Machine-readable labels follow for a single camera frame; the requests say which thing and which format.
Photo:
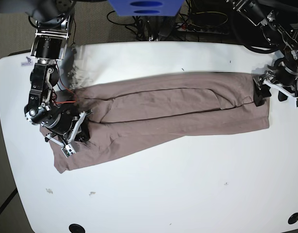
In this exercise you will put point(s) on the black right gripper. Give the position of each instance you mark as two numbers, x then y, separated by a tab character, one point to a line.
64	125

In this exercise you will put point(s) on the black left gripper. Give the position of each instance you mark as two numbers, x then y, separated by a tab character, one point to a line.
286	82

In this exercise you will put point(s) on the mauve T-shirt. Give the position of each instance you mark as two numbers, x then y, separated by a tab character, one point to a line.
134	115

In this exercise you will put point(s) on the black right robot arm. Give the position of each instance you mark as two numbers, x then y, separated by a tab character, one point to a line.
52	20

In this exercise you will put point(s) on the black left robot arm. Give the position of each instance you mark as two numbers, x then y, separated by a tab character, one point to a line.
280	35

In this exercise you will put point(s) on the small purple logo sticker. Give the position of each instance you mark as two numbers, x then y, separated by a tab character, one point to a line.
28	62

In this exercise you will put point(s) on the black power strip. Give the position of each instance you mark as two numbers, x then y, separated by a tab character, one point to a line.
192	28

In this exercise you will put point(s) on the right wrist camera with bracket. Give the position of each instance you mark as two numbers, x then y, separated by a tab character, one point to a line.
69	150

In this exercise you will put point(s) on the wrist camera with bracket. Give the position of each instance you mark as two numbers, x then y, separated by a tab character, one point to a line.
294	101
69	150

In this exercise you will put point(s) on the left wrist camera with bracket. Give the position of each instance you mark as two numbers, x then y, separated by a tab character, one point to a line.
294	101

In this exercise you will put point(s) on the black table cable grommet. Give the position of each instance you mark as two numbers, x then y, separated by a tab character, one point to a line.
293	219

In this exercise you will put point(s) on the blue plastic mount plate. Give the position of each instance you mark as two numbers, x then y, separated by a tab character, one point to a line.
167	8

